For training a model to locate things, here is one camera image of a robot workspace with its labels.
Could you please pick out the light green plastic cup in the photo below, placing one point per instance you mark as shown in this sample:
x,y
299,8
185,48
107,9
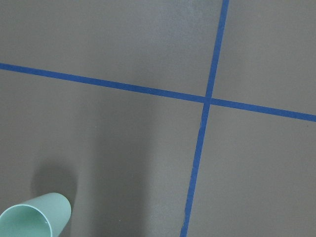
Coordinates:
x,y
43,216

